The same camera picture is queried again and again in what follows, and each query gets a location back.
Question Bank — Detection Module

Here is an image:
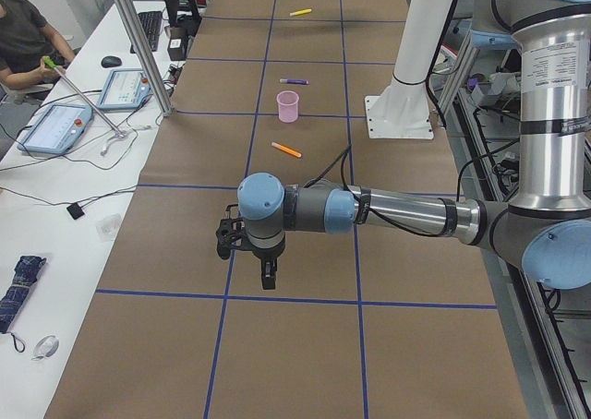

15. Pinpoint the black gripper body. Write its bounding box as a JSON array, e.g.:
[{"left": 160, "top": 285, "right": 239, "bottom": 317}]
[{"left": 253, "top": 246, "right": 283, "bottom": 261}]

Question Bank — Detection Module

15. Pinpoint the orange highlighter pen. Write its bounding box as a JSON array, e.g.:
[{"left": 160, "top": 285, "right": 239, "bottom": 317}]
[{"left": 271, "top": 141, "right": 302, "bottom": 159}]

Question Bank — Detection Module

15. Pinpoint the purple highlighter pen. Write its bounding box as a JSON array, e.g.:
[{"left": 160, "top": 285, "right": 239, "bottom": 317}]
[{"left": 279, "top": 78, "right": 309, "bottom": 85}]

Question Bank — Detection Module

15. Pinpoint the yellow highlighter pen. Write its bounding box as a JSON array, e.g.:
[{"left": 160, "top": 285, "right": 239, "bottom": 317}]
[{"left": 289, "top": 8, "right": 312, "bottom": 17}]

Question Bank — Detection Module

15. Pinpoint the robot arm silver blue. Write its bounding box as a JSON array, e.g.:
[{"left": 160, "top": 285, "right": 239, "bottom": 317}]
[{"left": 216, "top": 0, "right": 590, "bottom": 290}]

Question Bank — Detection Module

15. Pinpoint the pink mesh pen holder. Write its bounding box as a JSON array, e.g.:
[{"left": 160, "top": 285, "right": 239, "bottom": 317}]
[{"left": 276, "top": 90, "right": 299, "bottom": 123}]

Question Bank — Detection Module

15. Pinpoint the clear plastic packet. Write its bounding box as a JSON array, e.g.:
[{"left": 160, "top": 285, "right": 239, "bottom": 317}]
[{"left": 95, "top": 213, "right": 122, "bottom": 242}]

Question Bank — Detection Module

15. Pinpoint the metal reaching stick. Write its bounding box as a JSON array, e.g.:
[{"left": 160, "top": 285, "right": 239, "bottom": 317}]
[{"left": 42, "top": 55, "right": 127, "bottom": 139}]

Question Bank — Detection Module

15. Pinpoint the small black square device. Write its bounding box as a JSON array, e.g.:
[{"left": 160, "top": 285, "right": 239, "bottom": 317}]
[{"left": 66, "top": 202, "right": 85, "bottom": 220}]

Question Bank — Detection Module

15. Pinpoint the far blue teach pendant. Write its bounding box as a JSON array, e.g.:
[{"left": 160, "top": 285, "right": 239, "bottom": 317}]
[{"left": 96, "top": 68, "right": 151, "bottom": 112}]

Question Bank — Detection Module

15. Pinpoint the blue teach pendant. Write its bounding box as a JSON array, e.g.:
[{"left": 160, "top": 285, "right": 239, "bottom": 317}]
[
  {"left": 96, "top": 68, "right": 151, "bottom": 112},
  {"left": 17, "top": 103, "right": 93, "bottom": 155}
]

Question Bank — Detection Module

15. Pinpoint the dark brown box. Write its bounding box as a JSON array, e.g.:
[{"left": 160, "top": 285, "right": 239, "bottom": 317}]
[{"left": 167, "top": 27, "right": 188, "bottom": 62}]

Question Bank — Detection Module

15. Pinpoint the clear plastic wrapper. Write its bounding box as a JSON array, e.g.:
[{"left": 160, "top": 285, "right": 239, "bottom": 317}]
[{"left": 31, "top": 335, "right": 60, "bottom": 361}]

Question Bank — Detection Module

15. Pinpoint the folded blue umbrella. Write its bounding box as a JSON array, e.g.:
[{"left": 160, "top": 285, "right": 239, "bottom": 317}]
[{"left": 1, "top": 256, "right": 47, "bottom": 334}]

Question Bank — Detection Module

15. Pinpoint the near blue teach pendant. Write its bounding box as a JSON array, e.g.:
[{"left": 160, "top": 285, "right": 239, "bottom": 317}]
[{"left": 17, "top": 103, "right": 93, "bottom": 155}]

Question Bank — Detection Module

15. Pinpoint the black computer mouse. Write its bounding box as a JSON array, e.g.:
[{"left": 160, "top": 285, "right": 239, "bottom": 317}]
[{"left": 101, "top": 55, "right": 122, "bottom": 68}]

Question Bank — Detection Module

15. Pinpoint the black monitor stand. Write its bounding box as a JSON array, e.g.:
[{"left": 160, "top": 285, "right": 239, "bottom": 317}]
[{"left": 164, "top": 0, "right": 201, "bottom": 33}]

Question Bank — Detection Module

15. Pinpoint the black keyboard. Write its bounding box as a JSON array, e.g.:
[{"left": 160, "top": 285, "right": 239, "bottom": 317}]
[{"left": 138, "top": 10, "right": 163, "bottom": 52}]

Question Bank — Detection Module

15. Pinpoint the person in dark shirt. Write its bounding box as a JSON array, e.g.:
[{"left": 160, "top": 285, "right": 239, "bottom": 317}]
[{"left": 1, "top": 0, "right": 75, "bottom": 90}]

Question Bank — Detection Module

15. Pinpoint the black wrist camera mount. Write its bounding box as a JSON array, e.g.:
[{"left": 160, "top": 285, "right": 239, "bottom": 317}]
[{"left": 215, "top": 203, "right": 252, "bottom": 260}]

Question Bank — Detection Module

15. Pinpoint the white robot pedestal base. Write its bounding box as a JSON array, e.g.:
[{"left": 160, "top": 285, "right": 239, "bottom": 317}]
[{"left": 365, "top": 0, "right": 453, "bottom": 140}]

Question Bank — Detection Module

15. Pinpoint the aluminium side frame rack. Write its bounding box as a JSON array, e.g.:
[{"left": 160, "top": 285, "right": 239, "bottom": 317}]
[{"left": 440, "top": 14, "right": 590, "bottom": 418}]

